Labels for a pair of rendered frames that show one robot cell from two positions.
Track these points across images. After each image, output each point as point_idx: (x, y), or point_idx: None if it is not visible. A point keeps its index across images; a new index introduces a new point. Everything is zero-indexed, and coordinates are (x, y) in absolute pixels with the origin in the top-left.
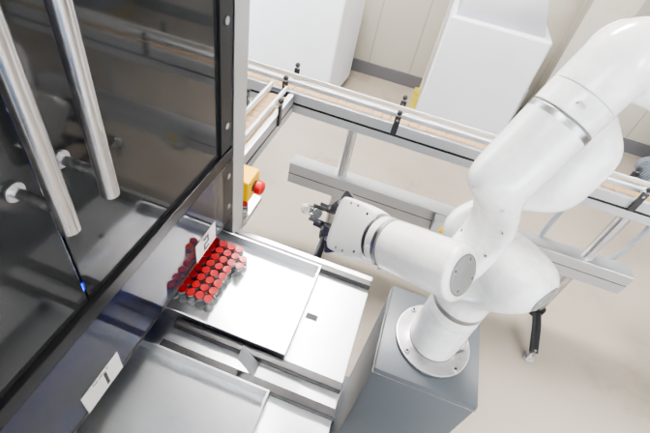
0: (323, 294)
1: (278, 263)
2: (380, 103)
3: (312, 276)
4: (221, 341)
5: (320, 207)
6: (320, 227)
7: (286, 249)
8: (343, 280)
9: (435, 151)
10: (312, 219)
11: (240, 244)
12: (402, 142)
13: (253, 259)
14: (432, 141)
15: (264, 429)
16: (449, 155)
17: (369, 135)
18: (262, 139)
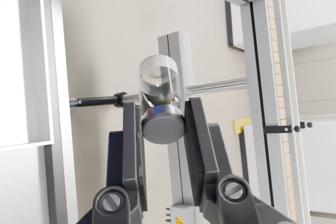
0: (0, 173)
1: (24, 63)
2: (291, 100)
3: (27, 136)
4: None
5: (204, 139)
6: (110, 190)
7: (59, 68)
8: (47, 192)
9: (267, 185)
10: (130, 127)
11: None
12: (260, 144)
13: (9, 16)
14: (277, 178)
15: None
16: (269, 202)
17: (251, 104)
18: None
